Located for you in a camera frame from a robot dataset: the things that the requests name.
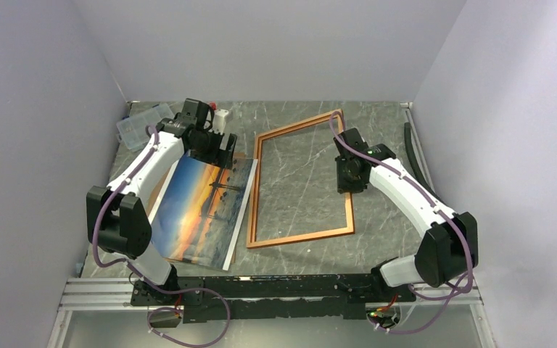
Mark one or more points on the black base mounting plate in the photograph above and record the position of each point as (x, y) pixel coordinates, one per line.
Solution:
(349, 296)

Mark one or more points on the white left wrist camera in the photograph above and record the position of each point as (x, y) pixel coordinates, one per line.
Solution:
(219, 119)

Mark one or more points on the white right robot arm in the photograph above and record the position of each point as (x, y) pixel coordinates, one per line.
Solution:
(448, 246)

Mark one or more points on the aluminium rail frame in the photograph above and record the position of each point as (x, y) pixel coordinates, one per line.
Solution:
(114, 295)

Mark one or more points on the sunset landscape photo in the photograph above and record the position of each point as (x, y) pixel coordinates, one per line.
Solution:
(199, 213)

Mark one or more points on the brown cardboard backing board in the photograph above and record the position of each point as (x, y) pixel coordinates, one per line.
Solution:
(156, 190)

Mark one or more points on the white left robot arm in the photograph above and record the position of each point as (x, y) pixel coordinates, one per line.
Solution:
(119, 230)

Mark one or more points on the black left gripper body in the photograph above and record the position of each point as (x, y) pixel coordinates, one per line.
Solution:
(209, 148)

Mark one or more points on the clear plastic compartment box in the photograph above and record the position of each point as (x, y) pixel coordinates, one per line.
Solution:
(132, 131)

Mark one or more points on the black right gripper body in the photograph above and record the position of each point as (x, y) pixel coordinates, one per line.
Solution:
(346, 183)

